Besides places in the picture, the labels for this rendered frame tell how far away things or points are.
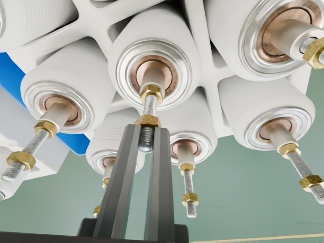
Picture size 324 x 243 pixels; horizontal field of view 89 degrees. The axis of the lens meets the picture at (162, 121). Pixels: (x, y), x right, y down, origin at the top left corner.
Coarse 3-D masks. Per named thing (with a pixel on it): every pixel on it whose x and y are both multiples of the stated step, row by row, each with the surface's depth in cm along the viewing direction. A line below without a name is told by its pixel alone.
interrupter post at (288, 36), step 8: (280, 24) 13; (288, 24) 12; (296, 24) 12; (304, 24) 12; (280, 32) 13; (288, 32) 12; (296, 32) 11; (304, 32) 11; (312, 32) 11; (320, 32) 11; (272, 40) 14; (280, 40) 13; (288, 40) 12; (296, 40) 11; (304, 40) 11; (280, 48) 13; (288, 48) 12; (296, 48) 12; (296, 56) 12
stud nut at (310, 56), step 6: (312, 42) 10; (318, 42) 10; (312, 48) 10; (318, 48) 10; (306, 54) 11; (312, 54) 10; (318, 54) 10; (306, 60) 11; (312, 60) 10; (318, 60) 10; (312, 66) 11; (318, 66) 11
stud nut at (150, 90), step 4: (148, 88) 13; (152, 88) 13; (156, 88) 14; (144, 92) 13; (148, 92) 13; (152, 92) 13; (156, 92) 13; (160, 92) 13; (140, 96) 13; (144, 96) 13; (156, 96) 13; (160, 96) 13; (144, 100) 14; (160, 100) 14; (144, 104) 14; (160, 104) 14
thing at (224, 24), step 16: (208, 0) 21; (224, 0) 16; (240, 0) 13; (256, 0) 12; (208, 16) 20; (224, 16) 15; (240, 16) 13; (208, 32) 22; (224, 32) 14; (224, 48) 15; (240, 64) 16; (256, 80) 17
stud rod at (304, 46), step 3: (309, 39) 11; (312, 39) 11; (315, 39) 11; (303, 42) 11; (306, 42) 11; (309, 42) 11; (303, 45) 11; (306, 45) 11; (300, 48) 12; (303, 48) 11; (306, 48) 11; (300, 51) 12; (303, 51) 11; (321, 54) 10; (321, 57) 10; (321, 60) 10
